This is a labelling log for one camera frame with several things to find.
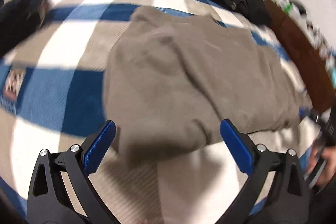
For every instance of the black object at left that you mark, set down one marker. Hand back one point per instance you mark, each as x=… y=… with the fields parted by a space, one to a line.
x=20 y=19

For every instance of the blue white checked blanket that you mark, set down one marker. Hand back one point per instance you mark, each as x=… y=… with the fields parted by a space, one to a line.
x=60 y=102

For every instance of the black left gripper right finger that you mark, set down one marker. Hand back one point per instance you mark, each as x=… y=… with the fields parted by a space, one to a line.
x=288 y=198

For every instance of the person's right hand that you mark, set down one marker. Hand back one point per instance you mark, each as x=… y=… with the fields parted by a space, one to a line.
x=328 y=168

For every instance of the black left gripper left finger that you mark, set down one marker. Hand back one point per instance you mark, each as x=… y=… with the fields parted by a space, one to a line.
x=48 y=200

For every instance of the taupe fleece jacket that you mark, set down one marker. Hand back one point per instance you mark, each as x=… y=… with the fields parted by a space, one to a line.
x=170 y=81

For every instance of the cluttered items beside bed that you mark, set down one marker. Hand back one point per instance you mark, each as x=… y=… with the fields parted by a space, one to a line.
x=297 y=11

